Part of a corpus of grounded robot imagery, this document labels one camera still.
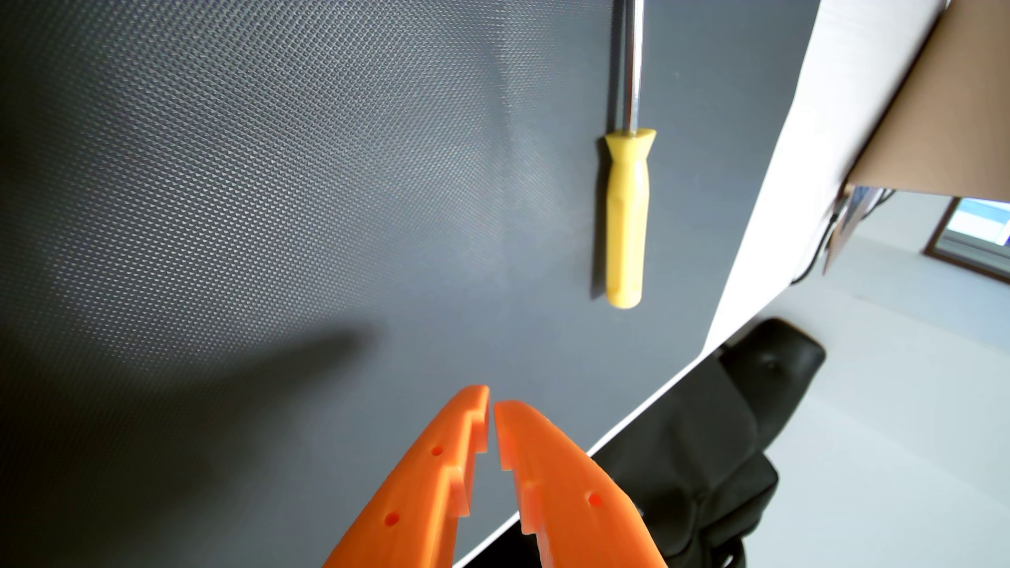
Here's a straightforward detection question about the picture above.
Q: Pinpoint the brown cardboard box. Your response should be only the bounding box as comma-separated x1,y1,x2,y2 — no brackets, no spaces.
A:
823,0,1010,275

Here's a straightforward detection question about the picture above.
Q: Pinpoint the dark grey textured mat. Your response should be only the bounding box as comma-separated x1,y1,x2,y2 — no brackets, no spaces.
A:
0,0,822,568

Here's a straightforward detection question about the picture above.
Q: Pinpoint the yellow handled screwdriver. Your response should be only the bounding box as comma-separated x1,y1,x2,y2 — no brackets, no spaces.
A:
604,0,658,310

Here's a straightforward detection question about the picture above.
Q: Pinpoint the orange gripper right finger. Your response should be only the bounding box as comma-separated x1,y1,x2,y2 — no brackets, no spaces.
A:
494,400,669,568

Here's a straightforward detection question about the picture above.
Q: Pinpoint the brown framed window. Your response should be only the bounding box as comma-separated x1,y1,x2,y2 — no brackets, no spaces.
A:
923,197,1010,285

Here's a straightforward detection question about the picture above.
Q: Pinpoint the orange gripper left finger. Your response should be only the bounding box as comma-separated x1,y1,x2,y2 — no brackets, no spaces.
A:
322,385,491,568

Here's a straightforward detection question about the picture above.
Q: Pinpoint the black cable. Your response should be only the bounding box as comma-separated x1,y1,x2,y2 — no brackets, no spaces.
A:
791,188,896,285

